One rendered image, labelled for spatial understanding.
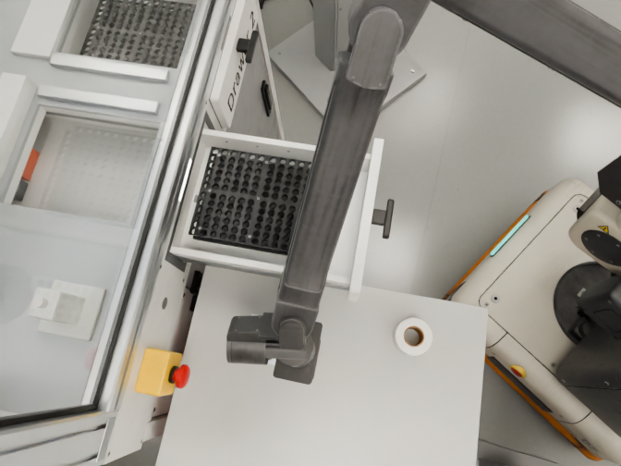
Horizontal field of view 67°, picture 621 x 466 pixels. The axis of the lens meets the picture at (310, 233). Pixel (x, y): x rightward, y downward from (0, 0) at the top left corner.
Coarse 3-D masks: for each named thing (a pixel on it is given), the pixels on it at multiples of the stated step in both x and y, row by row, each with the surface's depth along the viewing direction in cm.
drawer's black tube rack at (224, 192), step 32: (224, 160) 91; (256, 160) 88; (288, 160) 88; (224, 192) 86; (256, 192) 90; (288, 192) 86; (192, 224) 85; (224, 224) 85; (256, 224) 85; (288, 224) 87
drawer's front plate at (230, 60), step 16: (240, 0) 95; (240, 16) 94; (256, 16) 105; (240, 32) 96; (224, 48) 92; (224, 64) 91; (240, 64) 99; (224, 80) 90; (240, 80) 101; (224, 96) 92; (224, 112) 93
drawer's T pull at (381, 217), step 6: (390, 204) 83; (378, 210) 83; (384, 210) 83; (390, 210) 83; (372, 216) 83; (378, 216) 83; (384, 216) 83; (390, 216) 83; (372, 222) 83; (378, 222) 83; (384, 222) 83; (390, 222) 82; (384, 228) 82; (390, 228) 82; (384, 234) 82
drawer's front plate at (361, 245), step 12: (372, 156) 84; (372, 168) 84; (372, 180) 83; (372, 192) 82; (372, 204) 82; (360, 216) 91; (360, 228) 81; (360, 240) 80; (360, 252) 79; (360, 264) 79; (360, 276) 78
